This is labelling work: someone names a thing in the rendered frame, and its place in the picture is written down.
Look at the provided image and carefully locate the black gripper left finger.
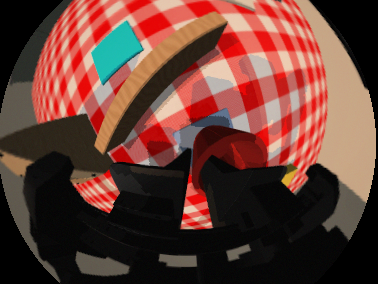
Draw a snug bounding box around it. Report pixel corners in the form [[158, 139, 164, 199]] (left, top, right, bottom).
[[109, 147, 192, 230]]

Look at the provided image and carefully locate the beige flat square pad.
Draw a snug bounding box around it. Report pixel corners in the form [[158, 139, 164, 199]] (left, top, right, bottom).
[[218, 0, 256, 10]]

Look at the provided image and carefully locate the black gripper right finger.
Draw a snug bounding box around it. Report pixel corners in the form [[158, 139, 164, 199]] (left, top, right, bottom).
[[200, 155, 287, 229]]

